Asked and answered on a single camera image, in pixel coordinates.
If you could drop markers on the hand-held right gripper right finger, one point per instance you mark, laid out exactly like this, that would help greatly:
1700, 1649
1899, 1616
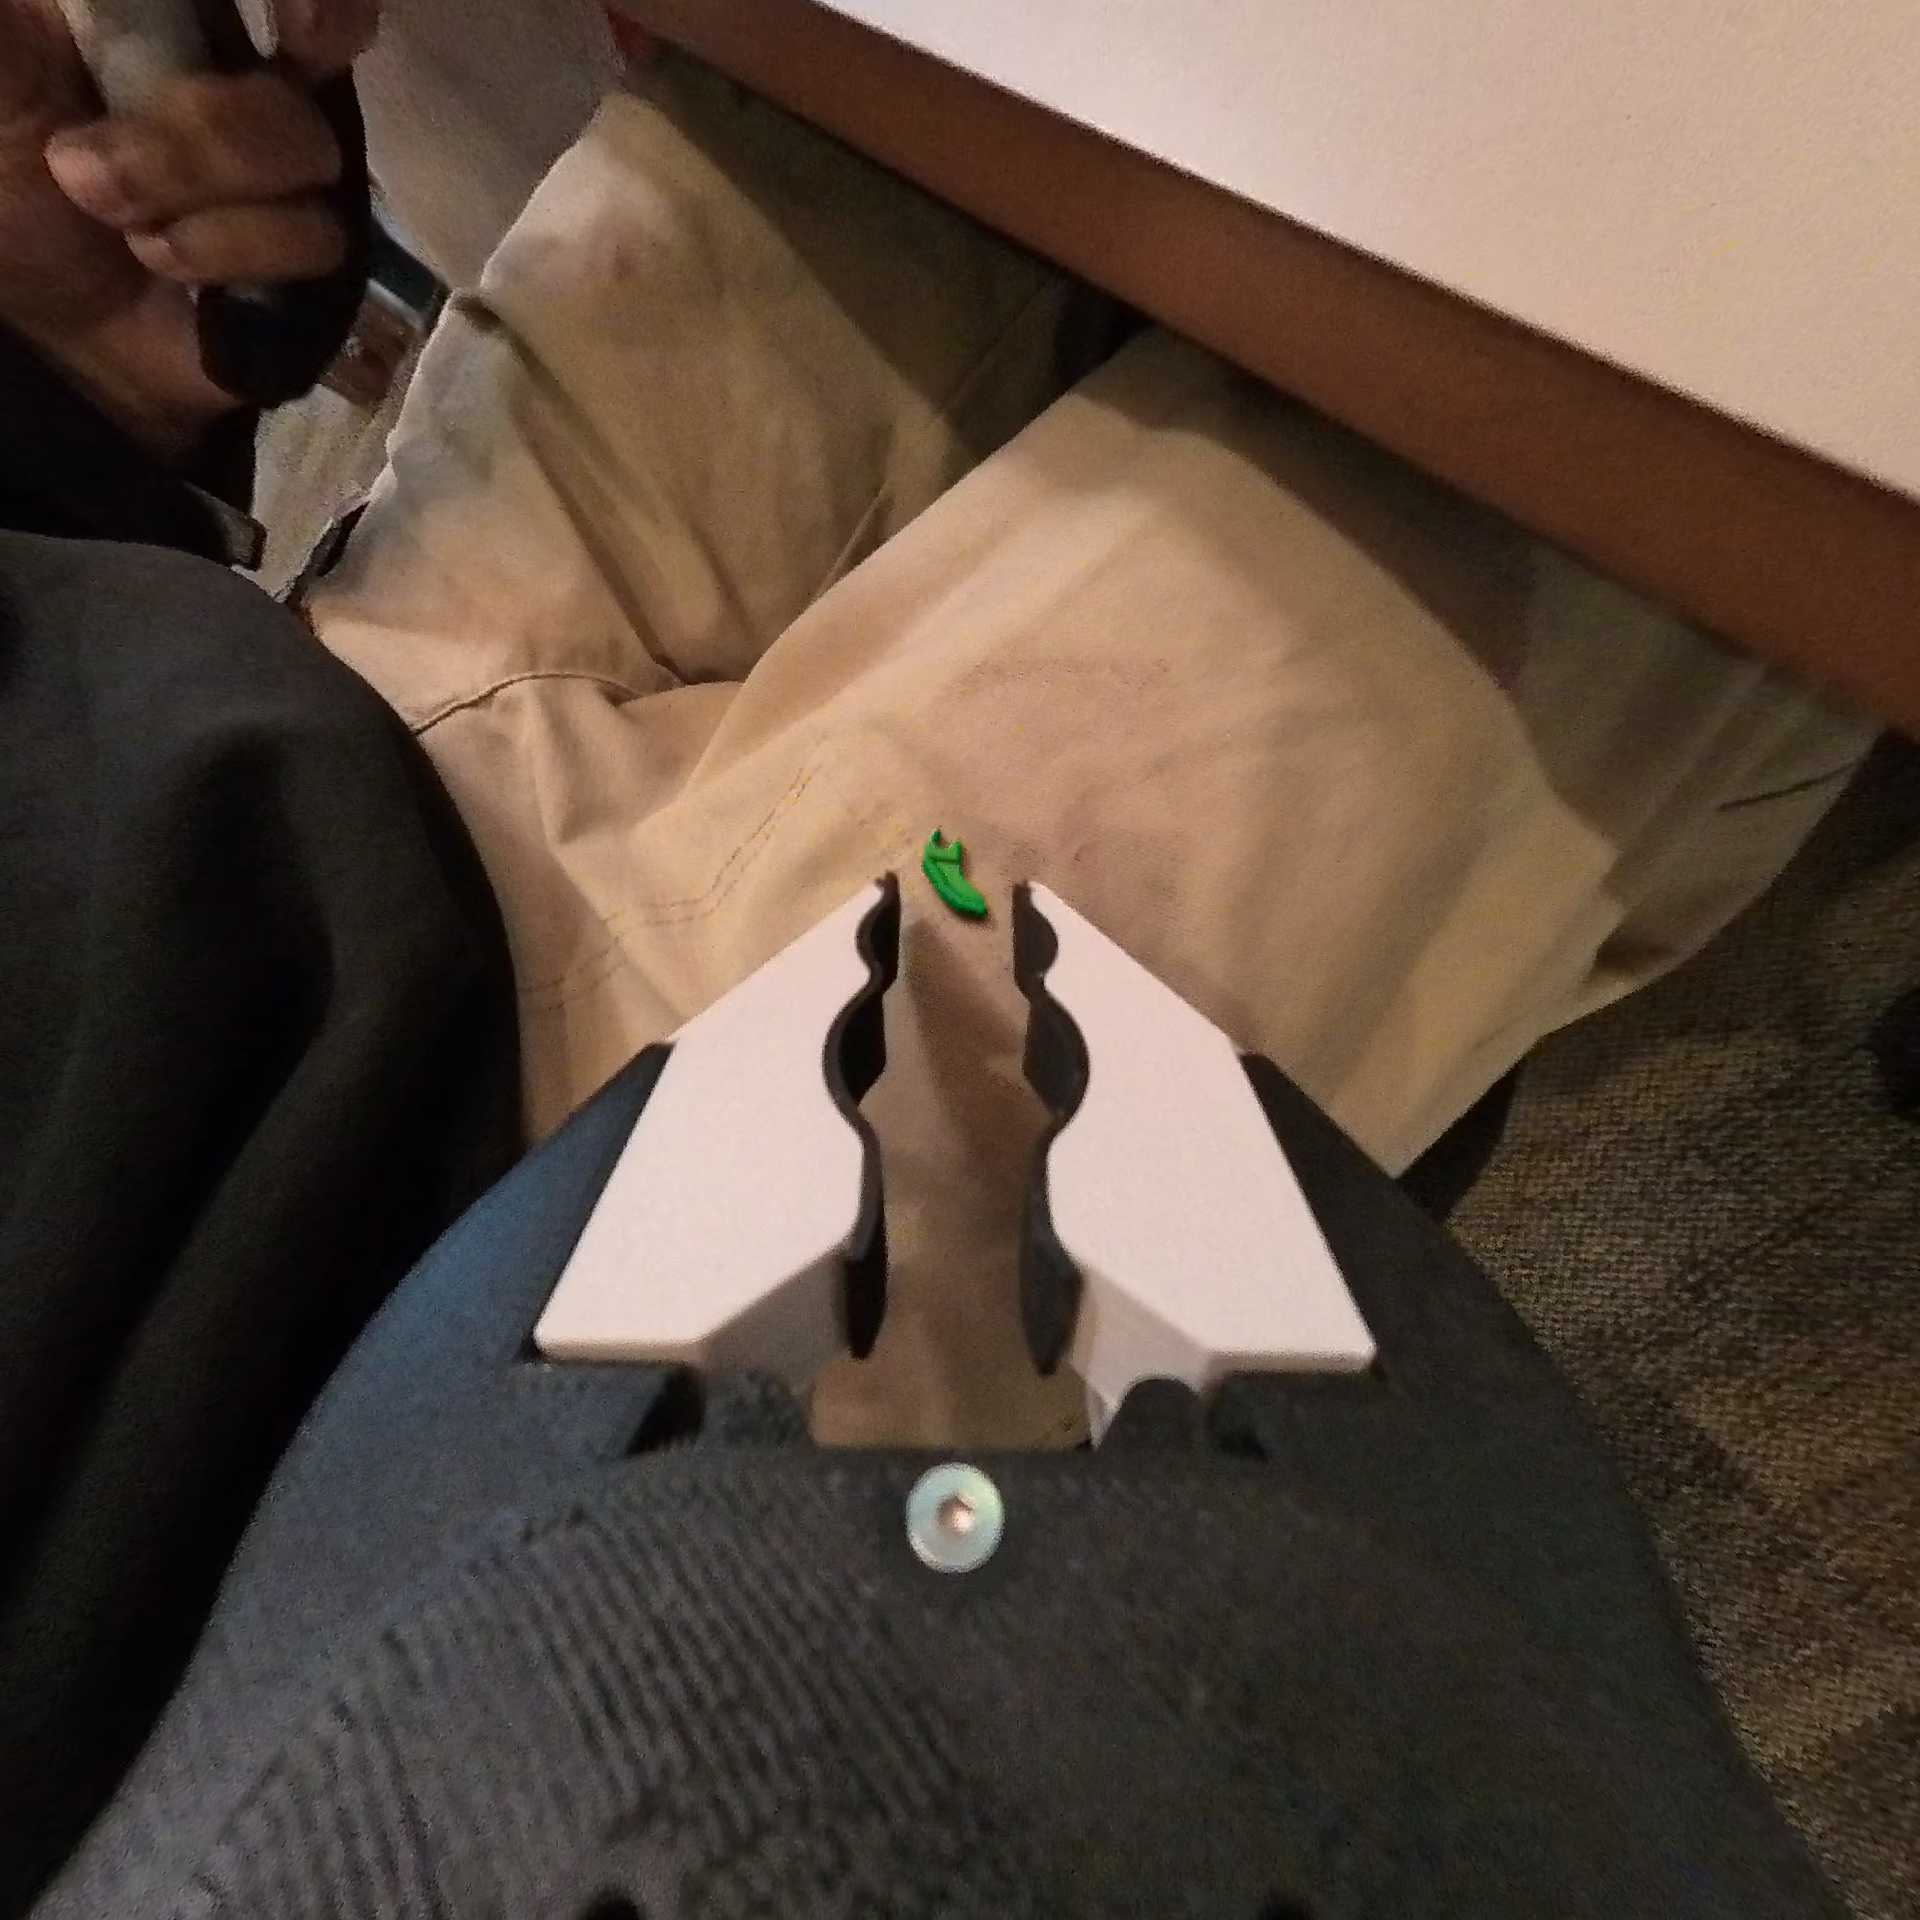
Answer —
1215, 1201

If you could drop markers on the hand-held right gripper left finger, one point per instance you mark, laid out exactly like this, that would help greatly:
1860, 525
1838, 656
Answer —
691, 1201

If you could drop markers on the curved green leaf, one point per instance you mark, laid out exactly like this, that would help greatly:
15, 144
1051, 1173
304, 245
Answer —
955, 879

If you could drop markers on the person's left forearm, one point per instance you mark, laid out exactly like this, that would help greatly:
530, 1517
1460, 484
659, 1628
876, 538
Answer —
105, 481

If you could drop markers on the person's left hand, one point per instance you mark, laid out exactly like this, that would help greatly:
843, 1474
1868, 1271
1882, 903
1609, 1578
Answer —
90, 224

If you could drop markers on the person's beige trousers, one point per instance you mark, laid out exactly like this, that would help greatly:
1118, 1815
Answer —
1049, 645

